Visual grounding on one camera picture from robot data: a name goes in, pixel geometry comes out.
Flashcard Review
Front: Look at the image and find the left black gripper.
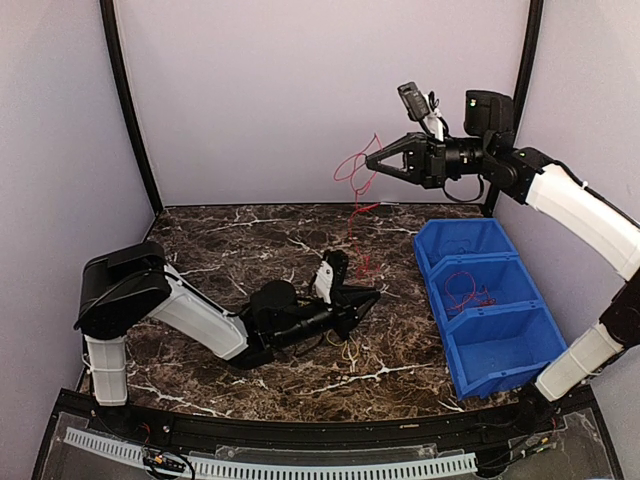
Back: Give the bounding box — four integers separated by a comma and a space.
273, 285, 382, 351

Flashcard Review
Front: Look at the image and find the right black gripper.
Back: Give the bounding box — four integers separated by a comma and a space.
368, 130, 493, 188

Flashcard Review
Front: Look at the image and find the yellow cable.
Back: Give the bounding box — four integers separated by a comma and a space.
324, 332, 360, 369

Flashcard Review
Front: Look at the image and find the blue cable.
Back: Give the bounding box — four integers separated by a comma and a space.
439, 237, 476, 255

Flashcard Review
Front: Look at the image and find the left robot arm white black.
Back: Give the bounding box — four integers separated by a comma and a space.
74, 241, 381, 436

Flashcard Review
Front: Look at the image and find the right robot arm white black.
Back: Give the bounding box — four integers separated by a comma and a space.
366, 82, 639, 434

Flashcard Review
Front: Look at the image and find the blue plastic divided bin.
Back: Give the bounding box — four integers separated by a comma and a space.
413, 218, 567, 400

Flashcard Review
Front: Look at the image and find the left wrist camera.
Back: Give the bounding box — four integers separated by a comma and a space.
309, 250, 349, 305

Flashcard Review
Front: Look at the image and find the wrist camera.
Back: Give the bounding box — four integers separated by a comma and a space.
309, 250, 349, 305
397, 82, 449, 141

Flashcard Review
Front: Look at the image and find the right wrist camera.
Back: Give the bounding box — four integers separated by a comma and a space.
397, 82, 449, 141

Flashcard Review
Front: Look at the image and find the right black frame post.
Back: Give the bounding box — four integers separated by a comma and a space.
484, 0, 545, 206

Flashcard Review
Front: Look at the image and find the black frame post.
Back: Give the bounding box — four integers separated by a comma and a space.
99, 0, 164, 217
484, 0, 545, 206

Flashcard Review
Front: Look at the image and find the black front rail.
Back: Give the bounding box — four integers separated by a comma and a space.
49, 387, 601, 456

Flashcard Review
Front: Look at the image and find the white slotted cable duct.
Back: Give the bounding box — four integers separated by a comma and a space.
64, 427, 477, 479

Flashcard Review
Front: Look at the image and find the left black frame post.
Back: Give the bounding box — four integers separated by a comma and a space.
99, 0, 164, 217

